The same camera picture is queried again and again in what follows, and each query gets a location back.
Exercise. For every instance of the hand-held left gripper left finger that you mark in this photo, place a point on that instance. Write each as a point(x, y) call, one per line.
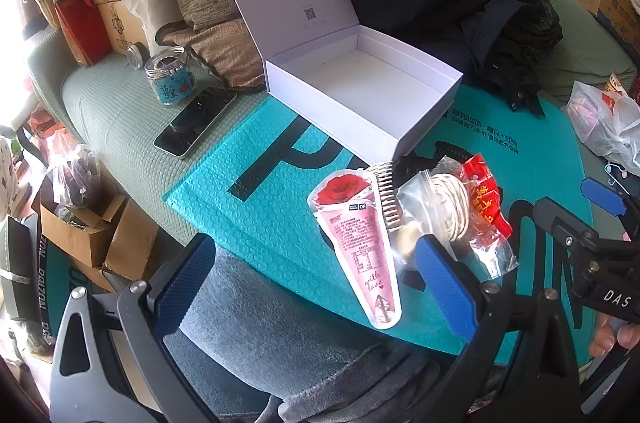
point(185, 285)

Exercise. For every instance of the clear bag with cookie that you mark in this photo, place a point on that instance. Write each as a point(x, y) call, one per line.
point(450, 203)

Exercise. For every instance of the white cardboard gift box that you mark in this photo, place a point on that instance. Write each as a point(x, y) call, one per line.
point(350, 88)

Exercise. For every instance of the open brown cardboard box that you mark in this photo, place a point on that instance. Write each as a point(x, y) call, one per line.
point(90, 233)

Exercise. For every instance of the pink rose printed packet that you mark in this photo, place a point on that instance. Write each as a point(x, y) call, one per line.
point(360, 243)

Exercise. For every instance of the person's right hand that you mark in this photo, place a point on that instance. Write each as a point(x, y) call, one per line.
point(607, 338)

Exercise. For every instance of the teal bubble mailer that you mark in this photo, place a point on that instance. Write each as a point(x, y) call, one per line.
point(280, 213)

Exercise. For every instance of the black smartphone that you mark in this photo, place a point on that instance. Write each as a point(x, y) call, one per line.
point(195, 123)

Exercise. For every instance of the red paper bag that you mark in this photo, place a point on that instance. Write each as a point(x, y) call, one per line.
point(80, 28)

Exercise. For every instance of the clear bag with dark contents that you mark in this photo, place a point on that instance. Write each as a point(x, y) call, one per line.
point(80, 178)

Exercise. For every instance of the clear jar lid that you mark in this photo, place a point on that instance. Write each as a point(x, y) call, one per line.
point(136, 55)

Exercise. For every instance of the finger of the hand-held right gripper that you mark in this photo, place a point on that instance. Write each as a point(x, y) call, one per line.
point(602, 197)
point(555, 218)

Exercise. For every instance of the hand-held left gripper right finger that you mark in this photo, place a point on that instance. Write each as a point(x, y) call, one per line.
point(445, 290)

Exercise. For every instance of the red snack packet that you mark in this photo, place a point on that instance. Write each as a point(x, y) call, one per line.
point(482, 203)

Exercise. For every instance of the white plastic bag with goods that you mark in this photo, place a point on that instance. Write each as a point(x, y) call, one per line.
point(610, 123)

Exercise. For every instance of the black printed bag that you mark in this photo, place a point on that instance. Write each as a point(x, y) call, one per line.
point(30, 283)

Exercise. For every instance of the black hair claw clip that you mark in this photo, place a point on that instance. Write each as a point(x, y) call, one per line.
point(425, 163)

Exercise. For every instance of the clear jar with blue label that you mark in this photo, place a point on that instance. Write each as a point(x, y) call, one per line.
point(170, 83)

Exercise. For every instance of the green upholstered chair back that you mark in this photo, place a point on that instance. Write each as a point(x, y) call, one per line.
point(110, 103)

